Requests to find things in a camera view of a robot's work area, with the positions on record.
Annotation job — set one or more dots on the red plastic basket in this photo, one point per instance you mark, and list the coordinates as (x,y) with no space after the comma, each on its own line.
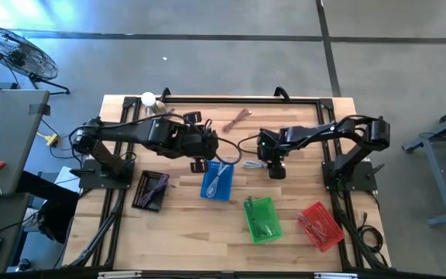
(333,232)

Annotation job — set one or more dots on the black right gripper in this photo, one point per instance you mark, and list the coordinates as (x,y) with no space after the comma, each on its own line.
(271,149)

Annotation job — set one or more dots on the dark grey desk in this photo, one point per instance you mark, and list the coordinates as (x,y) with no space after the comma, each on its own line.
(6,217)

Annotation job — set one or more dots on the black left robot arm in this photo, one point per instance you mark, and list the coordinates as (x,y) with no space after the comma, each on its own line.
(130,129)

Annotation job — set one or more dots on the black metal table frame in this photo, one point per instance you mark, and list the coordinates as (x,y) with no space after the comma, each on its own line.
(246,100)

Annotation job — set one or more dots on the white paper sheet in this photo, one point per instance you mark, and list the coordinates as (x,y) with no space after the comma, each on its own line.
(68,178)

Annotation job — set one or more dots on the black plastic basket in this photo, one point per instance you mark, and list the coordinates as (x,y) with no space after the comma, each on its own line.
(141,193)

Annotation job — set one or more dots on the grey metal table frame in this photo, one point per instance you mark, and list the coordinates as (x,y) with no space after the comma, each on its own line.
(441,182)

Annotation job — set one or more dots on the black floor fan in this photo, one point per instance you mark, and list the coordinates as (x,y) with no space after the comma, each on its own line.
(14,50)

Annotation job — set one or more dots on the white metal bracket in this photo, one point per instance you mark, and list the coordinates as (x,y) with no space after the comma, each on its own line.
(335,275)
(119,274)

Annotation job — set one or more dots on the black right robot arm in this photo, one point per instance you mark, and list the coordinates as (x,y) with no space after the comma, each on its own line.
(323,131)

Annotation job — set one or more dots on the green plastic basket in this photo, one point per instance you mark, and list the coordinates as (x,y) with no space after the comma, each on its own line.
(273,217)

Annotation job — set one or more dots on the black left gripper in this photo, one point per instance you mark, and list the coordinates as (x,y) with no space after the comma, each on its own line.
(201,143)

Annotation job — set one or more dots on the blue plastic basket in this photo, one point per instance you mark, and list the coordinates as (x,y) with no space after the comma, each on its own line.
(227,191)

